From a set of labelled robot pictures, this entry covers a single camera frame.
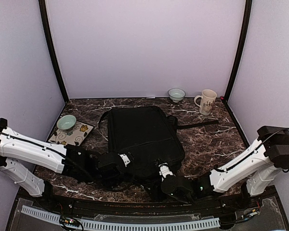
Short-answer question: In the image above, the black student bag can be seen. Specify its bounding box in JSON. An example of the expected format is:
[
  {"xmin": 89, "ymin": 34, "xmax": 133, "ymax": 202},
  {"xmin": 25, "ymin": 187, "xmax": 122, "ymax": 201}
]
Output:
[{"xmin": 100, "ymin": 106, "xmax": 219, "ymax": 180}]

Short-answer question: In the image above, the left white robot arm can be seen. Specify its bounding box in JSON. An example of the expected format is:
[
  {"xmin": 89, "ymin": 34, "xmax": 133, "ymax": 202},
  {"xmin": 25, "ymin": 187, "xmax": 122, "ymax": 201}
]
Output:
[{"xmin": 0, "ymin": 118, "xmax": 134, "ymax": 210}]

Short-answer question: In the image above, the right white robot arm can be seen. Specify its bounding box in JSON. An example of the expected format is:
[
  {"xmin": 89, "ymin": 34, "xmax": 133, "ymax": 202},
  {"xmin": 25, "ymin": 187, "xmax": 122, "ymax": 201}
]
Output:
[{"xmin": 146, "ymin": 126, "xmax": 289, "ymax": 209}]

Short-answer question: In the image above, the floral placemat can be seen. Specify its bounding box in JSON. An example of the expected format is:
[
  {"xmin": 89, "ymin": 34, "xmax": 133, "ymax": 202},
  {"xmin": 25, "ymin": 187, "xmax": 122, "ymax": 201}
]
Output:
[{"xmin": 47, "ymin": 121, "xmax": 94, "ymax": 146}]

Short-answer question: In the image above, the green bowl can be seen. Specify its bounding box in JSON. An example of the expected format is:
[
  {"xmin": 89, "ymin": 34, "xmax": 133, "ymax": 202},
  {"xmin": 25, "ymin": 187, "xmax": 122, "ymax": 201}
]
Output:
[{"xmin": 56, "ymin": 115, "xmax": 77, "ymax": 131}]

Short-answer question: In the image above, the cream mug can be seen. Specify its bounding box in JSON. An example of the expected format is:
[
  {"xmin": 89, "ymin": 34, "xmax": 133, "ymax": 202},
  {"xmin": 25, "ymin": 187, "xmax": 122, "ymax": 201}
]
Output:
[{"xmin": 194, "ymin": 89, "xmax": 217, "ymax": 115}]

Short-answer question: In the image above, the small white bowl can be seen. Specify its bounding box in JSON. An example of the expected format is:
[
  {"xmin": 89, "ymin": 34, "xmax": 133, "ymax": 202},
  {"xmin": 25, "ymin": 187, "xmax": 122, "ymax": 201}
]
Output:
[{"xmin": 168, "ymin": 88, "xmax": 185, "ymax": 103}]

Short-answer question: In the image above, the black front table rail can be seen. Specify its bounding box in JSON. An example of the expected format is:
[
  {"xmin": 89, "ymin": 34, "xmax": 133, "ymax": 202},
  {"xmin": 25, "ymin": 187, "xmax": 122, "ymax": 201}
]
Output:
[{"xmin": 14, "ymin": 187, "xmax": 265, "ymax": 219}]

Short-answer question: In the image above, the white cable duct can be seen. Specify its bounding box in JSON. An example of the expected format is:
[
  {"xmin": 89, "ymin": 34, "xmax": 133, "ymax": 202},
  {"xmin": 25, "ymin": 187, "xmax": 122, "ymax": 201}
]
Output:
[{"xmin": 21, "ymin": 205, "xmax": 221, "ymax": 231}]

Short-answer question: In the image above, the left black frame post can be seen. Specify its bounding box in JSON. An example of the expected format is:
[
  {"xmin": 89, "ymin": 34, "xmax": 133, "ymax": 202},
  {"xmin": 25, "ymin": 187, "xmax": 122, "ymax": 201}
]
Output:
[{"xmin": 38, "ymin": 0, "xmax": 69, "ymax": 104}]

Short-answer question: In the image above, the black frame post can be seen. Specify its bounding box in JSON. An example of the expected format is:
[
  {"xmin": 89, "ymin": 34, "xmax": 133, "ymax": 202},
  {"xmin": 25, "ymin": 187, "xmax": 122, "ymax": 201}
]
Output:
[
  {"xmin": 38, "ymin": 0, "xmax": 69, "ymax": 104},
  {"xmin": 223, "ymin": 0, "xmax": 252, "ymax": 103}
]

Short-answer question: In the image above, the right black frame post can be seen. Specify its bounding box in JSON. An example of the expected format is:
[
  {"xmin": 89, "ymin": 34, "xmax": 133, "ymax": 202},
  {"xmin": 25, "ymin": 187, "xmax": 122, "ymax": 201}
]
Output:
[{"xmin": 223, "ymin": 0, "xmax": 252, "ymax": 103}]

